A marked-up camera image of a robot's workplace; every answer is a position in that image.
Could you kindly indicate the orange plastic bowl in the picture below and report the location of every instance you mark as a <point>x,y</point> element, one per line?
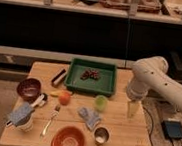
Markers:
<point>69,136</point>

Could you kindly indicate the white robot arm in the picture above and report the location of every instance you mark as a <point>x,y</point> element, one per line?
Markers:
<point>151,73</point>

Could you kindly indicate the green plastic cup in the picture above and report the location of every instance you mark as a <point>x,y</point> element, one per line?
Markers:
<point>100,103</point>

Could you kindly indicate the green plastic tray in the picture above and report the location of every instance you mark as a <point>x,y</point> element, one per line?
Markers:
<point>106,85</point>

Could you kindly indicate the dark red bowl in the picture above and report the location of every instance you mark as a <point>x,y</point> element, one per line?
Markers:
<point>29,89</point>

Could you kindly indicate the small metal cup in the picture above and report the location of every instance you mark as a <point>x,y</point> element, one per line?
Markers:
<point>101,136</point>

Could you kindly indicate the black foot pedal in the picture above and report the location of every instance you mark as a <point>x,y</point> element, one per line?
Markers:
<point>172,129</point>

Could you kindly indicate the wooden table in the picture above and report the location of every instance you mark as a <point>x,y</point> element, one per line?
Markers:
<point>124,131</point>

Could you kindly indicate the orange fruit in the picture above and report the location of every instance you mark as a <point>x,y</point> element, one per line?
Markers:
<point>64,98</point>

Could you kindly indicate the blue grey cloth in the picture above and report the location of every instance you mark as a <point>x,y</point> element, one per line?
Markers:
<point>90,117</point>

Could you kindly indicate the black white scoop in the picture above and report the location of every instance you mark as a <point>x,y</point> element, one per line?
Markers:
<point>40,101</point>

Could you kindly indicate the white mug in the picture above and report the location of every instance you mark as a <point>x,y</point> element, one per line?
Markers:
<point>26,127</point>

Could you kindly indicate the silver fork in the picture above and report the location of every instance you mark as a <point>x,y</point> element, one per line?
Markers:
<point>54,114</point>

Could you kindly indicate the yellow banana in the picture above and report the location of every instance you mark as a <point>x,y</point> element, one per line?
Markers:
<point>55,93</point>

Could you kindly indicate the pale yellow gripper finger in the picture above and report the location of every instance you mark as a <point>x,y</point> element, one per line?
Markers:
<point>132,108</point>

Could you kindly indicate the black brush block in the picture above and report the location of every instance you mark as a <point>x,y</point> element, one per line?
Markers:
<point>58,78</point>

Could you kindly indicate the dark red grapes bunch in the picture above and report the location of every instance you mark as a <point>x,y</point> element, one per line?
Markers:
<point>93,74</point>

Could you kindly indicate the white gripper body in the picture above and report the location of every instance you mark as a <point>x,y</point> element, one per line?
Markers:
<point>136,90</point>

